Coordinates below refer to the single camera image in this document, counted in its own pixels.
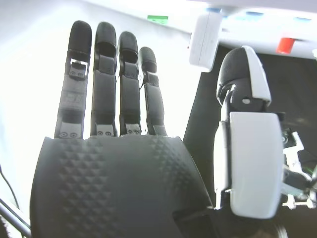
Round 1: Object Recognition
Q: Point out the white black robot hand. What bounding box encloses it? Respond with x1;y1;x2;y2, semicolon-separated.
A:
29;20;285;238

